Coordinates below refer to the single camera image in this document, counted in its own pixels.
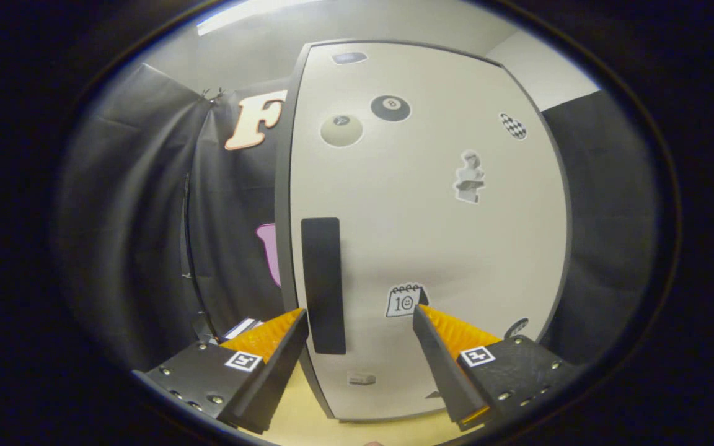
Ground white cabinet door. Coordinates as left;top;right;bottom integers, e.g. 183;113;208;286
289;42;571;422

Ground black door handle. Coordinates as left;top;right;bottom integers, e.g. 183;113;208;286
301;217;347;355

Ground black backdrop cloth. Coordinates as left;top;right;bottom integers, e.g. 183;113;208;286
53;62;658;372

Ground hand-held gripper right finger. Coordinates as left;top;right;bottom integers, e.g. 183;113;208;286
412;304;575;432

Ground grey cabinet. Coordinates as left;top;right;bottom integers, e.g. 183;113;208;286
273;38;575;425

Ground white and purple boxes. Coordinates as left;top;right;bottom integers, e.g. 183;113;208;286
218;317;265;343

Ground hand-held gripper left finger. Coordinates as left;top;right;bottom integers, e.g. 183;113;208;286
133;308;310;435

